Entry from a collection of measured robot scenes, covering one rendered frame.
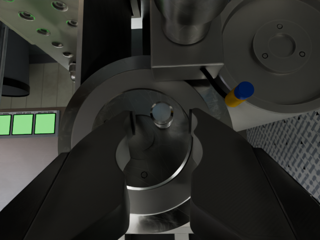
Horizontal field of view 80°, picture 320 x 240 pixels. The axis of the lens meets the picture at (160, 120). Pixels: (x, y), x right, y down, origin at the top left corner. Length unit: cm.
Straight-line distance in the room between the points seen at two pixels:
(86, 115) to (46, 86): 270
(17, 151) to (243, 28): 57
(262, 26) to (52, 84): 272
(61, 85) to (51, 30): 232
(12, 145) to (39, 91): 229
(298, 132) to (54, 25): 42
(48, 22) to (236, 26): 33
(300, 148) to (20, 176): 59
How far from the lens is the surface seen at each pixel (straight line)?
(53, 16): 42
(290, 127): 30
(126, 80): 16
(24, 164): 61
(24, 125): 61
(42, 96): 285
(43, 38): 49
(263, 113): 18
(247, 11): 21
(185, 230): 52
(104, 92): 17
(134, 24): 63
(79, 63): 20
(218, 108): 17
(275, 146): 33
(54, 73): 287
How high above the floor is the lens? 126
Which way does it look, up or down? 9 degrees down
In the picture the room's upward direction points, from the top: 179 degrees clockwise
